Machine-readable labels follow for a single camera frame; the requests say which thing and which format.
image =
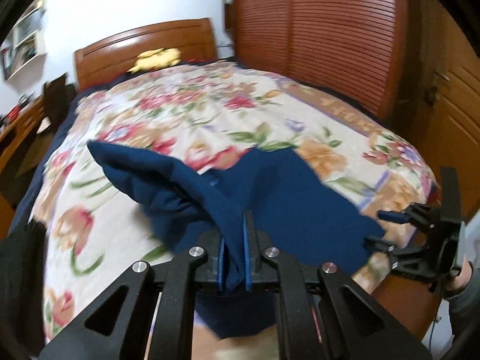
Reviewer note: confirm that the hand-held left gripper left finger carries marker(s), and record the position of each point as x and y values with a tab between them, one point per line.
222	266

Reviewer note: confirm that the white wall shelf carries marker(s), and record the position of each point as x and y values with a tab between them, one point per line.
28	60

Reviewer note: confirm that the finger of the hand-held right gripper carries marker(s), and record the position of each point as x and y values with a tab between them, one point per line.
378	243
390	216

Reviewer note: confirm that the navy blue suit jacket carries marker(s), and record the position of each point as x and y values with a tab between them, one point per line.
300	202

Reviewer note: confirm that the red basket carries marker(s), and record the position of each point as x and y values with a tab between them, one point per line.
14	112

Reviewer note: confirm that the wooden bed headboard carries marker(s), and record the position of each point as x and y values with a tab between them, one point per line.
112	56

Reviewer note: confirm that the dark brown chair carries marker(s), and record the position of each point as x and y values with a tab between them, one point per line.
56	97

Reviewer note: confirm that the wooden desk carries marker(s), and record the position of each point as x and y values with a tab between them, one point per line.
18	135

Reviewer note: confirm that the yellow plush toy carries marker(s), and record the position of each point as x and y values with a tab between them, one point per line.
157	59

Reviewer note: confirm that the wooden louvered wardrobe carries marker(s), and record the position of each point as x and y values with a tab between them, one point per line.
318	37

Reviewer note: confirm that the navy blue bed sheet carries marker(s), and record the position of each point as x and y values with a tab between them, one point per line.
60	135

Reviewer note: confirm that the person's right forearm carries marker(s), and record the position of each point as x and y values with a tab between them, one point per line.
467	311

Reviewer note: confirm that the wooden door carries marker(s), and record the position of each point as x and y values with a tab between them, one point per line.
450	138

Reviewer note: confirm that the row of books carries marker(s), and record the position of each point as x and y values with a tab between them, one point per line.
22	39

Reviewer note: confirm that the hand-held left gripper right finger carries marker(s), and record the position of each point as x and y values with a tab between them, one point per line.
247	255

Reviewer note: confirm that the floral blanket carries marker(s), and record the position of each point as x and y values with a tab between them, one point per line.
262	112

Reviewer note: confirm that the person's right hand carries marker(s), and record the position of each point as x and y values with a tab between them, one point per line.
463	275

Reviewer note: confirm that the wooden bed footboard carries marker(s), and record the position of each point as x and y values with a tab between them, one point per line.
405	307

